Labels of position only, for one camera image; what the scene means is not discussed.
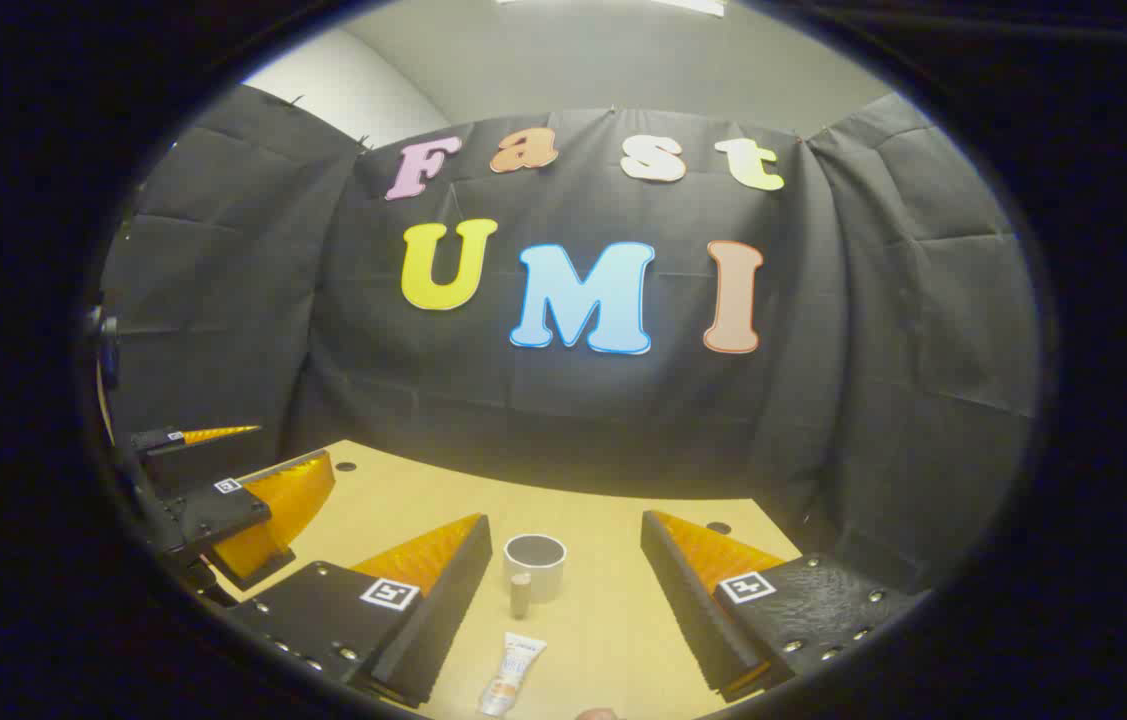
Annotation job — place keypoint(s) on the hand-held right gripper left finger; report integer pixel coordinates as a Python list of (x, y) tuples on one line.
[(443, 620)]

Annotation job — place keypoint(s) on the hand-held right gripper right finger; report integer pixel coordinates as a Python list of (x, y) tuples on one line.
[(688, 610)]

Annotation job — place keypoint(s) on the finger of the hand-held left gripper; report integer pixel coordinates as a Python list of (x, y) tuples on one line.
[(223, 515), (155, 440)]

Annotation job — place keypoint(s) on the white toothpaste tube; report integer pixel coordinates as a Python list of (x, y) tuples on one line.
[(515, 670)]

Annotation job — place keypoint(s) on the white cup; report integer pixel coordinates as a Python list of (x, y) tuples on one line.
[(535, 570)]

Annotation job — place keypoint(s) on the round wooden coaster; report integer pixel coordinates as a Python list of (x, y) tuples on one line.
[(600, 715)]

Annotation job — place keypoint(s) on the wooden desktop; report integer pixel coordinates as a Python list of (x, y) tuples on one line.
[(603, 610)]

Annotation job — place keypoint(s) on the black backdrop cloth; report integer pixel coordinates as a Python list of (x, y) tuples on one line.
[(573, 420)]

